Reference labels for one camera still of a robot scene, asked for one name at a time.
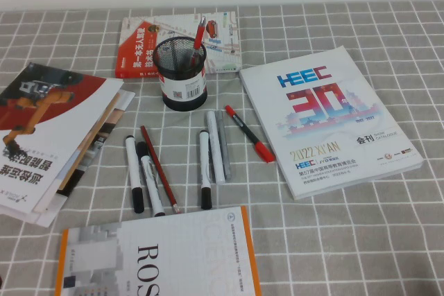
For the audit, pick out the silver grey pen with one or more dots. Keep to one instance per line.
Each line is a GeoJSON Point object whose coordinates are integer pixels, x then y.
{"type": "Point", "coordinates": [225, 150]}

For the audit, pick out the red and white map book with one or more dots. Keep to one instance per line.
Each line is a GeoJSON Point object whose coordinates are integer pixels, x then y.
{"type": "Point", "coordinates": [138, 46]}

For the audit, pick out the white pen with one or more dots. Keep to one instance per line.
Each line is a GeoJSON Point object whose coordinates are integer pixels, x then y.
{"type": "Point", "coordinates": [215, 147]}

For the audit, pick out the white brochure with brown photo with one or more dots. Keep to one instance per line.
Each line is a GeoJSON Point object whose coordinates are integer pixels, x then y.
{"type": "Point", "coordinates": [104, 129]}

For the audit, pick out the white HEEC catalogue book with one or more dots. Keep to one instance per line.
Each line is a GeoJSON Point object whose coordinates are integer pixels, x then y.
{"type": "Point", "coordinates": [322, 119]}

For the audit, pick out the white marker black cap plain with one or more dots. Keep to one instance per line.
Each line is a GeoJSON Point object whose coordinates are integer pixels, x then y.
{"type": "Point", "coordinates": [131, 164]}
{"type": "Point", "coordinates": [205, 164]}

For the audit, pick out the black pen with red caps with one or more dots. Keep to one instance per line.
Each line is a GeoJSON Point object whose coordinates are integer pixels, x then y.
{"type": "Point", "coordinates": [248, 133]}

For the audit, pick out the black mesh pen holder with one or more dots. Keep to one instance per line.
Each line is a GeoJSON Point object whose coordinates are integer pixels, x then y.
{"type": "Point", "coordinates": [184, 89]}

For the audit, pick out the red gel pen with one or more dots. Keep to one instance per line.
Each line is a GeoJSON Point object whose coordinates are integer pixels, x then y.
{"type": "Point", "coordinates": [198, 36]}

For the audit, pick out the white marker with printed text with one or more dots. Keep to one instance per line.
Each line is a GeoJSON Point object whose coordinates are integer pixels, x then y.
{"type": "Point", "coordinates": [150, 178]}

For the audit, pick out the grey white checked tablecloth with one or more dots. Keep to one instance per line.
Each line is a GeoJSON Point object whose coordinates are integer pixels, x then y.
{"type": "Point", "coordinates": [347, 240]}

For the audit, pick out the white ROS book orange spine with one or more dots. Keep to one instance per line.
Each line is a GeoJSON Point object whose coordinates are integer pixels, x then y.
{"type": "Point", "coordinates": [173, 258]}

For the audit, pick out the dark red pencil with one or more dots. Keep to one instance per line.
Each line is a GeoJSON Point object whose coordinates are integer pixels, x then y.
{"type": "Point", "coordinates": [157, 164]}

